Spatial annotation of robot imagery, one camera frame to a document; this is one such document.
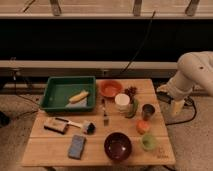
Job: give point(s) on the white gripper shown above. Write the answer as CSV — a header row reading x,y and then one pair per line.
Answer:
x,y
176,107

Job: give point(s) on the white paper cup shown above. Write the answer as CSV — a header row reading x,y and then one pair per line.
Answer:
x,y
122,102

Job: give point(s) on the green plastic tray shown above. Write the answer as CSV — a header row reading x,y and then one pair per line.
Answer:
x,y
59,90

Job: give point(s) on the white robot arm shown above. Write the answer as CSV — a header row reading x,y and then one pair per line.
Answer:
x,y
192,68

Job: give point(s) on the metal cup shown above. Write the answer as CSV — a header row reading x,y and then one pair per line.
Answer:
x,y
148,111

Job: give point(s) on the green plastic cup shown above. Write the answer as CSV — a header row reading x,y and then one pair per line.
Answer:
x,y
148,142

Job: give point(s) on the green toy vegetable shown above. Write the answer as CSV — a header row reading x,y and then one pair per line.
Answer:
x,y
133,109

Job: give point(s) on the dark red grapes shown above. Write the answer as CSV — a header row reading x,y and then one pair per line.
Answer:
x,y
131,91

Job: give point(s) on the wooden table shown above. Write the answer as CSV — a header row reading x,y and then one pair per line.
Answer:
x,y
49,149

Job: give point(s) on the orange bowl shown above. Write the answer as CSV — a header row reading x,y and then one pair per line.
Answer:
x,y
110,88

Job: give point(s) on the dark maroon bowl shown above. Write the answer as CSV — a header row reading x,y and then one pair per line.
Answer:
x,y
117,146

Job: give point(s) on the light blue cloth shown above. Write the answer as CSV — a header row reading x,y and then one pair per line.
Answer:
x,y
82,103

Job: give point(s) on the blue sponge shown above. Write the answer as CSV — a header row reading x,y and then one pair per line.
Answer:
x,y
77,146

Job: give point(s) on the brown wooden block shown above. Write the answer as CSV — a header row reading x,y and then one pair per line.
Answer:
x,y
56,125

